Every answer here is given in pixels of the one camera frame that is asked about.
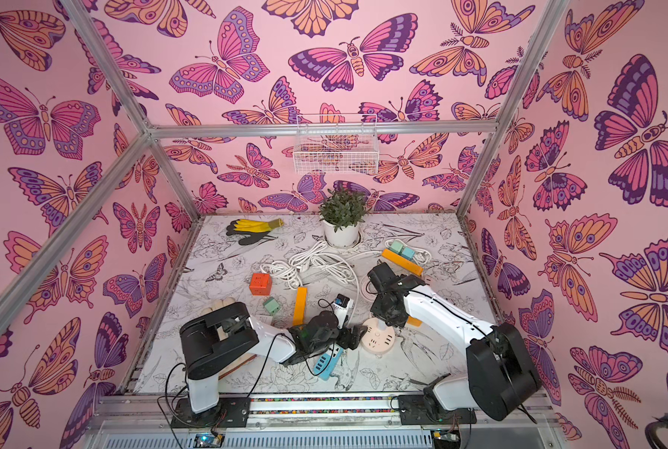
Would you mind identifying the blue power strip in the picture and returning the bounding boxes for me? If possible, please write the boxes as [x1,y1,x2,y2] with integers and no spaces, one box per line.
[313,345,344,381]

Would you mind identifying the pink round socket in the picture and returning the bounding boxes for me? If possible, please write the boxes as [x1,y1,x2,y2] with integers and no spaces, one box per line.
[359,317,397,355]

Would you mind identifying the green USB charger plug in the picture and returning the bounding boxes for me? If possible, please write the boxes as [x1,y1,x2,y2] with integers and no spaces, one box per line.
[263,297,281,316]

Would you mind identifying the orange cube socket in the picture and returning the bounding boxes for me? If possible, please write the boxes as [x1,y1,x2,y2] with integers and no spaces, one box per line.
[249,272,272,297]

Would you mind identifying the small yellow power strip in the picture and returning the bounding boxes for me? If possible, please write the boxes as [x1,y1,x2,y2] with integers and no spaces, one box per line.
[406,317,422,327]

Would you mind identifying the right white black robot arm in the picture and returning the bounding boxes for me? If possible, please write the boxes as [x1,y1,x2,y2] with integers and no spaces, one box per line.
[368,263,543,421]

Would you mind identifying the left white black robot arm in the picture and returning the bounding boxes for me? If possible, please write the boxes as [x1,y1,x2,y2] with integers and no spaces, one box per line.
[179,302,367,415]

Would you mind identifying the blue plug on rear strip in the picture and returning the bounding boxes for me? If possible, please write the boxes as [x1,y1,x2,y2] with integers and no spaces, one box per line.
[400,246,416,261]

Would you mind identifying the green plug on rear strip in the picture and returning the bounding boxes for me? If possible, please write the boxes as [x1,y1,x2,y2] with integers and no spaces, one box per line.
[389,241,405,254]

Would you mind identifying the orange power strip rear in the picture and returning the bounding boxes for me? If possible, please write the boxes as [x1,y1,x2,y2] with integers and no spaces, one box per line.
[382,249,423,276]

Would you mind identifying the potted green plant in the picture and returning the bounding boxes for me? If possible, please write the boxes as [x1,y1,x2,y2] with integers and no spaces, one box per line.
[319,188,367,248]

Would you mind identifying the beige cloth glove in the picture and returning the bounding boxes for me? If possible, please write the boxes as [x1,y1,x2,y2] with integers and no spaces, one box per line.
[202,297,256,378]

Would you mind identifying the yellow black work gloves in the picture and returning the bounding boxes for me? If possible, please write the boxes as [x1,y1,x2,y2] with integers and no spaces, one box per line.
[225,219,283,246]

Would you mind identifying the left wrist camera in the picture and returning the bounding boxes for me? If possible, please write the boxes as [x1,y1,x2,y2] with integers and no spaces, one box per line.
[332,294,354,329]

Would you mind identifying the white coiled cable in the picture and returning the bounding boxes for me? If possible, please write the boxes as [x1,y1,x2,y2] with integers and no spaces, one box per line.
[285,238,386,315]

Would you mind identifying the white cable bundle left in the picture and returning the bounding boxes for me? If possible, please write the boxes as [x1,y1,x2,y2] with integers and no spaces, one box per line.
[260,260,304,291]

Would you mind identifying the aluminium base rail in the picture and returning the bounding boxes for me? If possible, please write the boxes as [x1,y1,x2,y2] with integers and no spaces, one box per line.
[82,392,567,448]

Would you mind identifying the white wire basket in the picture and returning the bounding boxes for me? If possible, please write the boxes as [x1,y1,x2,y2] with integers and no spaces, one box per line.
[291,113,380,176]

